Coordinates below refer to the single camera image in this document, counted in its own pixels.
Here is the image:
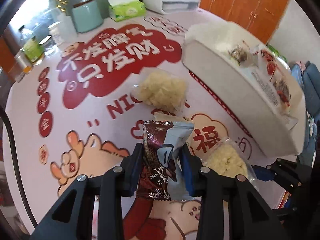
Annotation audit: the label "black cable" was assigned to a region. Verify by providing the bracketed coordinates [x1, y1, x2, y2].
[0, 104, 38, 228]

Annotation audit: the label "teal canister brown lid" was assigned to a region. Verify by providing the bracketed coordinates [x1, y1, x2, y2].
[72, 0, 104, 33]

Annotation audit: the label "white squeeze bottle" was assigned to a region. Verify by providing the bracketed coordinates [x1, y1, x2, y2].
[57, 12, 77, 42]

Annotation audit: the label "white pill bottle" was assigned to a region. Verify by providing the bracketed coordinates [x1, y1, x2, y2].
[48, 21, 63, 46]

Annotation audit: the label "mixed nuts clear packet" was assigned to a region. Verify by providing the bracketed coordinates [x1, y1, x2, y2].
[228, 44, 253, 67]

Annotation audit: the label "small glass jar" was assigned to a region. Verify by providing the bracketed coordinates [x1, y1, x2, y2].
[39, 35, 55, 55]

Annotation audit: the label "white plastic storage bin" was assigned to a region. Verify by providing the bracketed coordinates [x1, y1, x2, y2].
[182, 22, 306, 157]

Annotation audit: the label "large light blue snack bag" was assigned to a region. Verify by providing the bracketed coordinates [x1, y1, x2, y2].
[248, 67, 302, 131]

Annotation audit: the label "brown soda cracker packet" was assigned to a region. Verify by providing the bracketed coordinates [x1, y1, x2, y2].
[153, 112, 190, 122]

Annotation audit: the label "clear bag rice crackers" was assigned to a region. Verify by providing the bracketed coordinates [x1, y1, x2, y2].
[201, 137, 257, 183]
[131, 68, 189, 113]

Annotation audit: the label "clear bottle green label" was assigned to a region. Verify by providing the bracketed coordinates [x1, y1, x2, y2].
[19, 25, 45, 66]

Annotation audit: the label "red and white snack bag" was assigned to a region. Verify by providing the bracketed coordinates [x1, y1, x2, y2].
[257, 44, 293, 113]

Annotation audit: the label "green tissue box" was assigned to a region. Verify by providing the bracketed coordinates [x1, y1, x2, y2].
[107, 0, 146, 22]

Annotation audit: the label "brown and grey snack packet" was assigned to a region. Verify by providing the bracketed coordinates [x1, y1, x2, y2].
[136, 120, 194, 201]

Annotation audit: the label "pink printed tablecloth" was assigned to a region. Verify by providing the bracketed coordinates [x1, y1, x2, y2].
[3, 9, 276, 231]

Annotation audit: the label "wooden cabinet unit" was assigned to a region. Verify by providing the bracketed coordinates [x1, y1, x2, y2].
[200, 0, 289, 43]

